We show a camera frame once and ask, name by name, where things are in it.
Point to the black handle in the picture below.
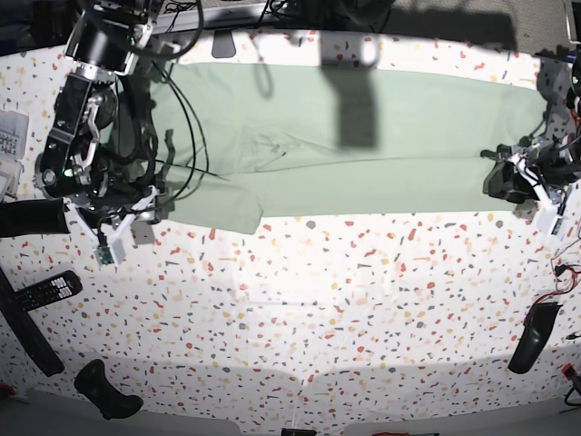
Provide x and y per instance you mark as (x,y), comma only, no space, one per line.
(538,327)
(92,383)

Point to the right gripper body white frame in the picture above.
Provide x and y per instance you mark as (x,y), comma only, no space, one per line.
(105,229)

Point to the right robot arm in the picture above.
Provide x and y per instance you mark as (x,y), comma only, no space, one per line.
(100,154)

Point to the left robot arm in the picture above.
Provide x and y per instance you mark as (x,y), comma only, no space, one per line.
(571,83)

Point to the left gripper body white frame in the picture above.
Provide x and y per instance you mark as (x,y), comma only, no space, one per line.
(534,172)

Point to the grey table clamp block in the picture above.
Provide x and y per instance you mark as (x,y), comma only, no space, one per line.
(223,45)

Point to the green T-shirt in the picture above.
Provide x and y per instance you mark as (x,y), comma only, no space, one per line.
(242,142)

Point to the black TV remote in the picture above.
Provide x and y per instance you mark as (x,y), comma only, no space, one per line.
(54,289)

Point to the long black bar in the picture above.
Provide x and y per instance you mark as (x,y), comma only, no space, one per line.
(27,333)

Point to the black handle right side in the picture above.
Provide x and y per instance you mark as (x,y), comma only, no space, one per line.
(538,327)

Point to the red connector plug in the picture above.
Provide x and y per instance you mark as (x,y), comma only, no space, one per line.
(569,371)

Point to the black cylinder sleeve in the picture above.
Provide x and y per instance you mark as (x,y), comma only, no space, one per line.
(33,217)

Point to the black handle bottom left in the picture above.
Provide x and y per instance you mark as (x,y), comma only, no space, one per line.
(92,383)

